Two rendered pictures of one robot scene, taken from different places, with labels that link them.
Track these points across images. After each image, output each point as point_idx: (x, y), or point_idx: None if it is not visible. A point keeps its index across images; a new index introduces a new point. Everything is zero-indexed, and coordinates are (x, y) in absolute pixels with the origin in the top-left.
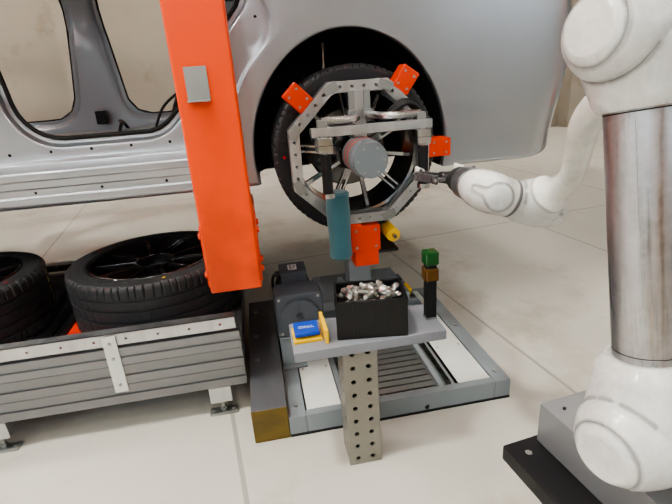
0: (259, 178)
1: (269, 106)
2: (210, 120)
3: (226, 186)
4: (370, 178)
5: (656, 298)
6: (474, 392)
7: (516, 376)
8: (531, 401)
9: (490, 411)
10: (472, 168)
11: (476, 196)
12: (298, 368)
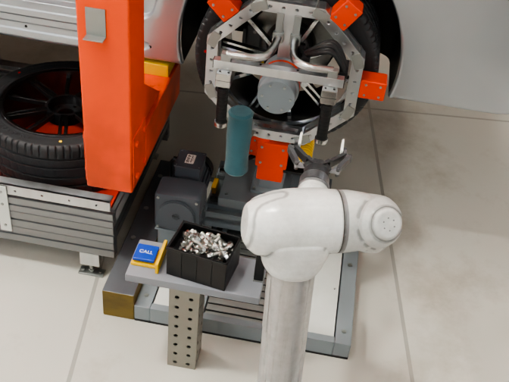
0: (181, 57)
1: None
2: (104, 53)
3: (110, 107)
4: (273, 113)
5: (267, 377)
6: (311, 344)
7: (373, 342)
8: (363, 371)
9: (318, 366)
10: (315, 177)
11: None
12: None
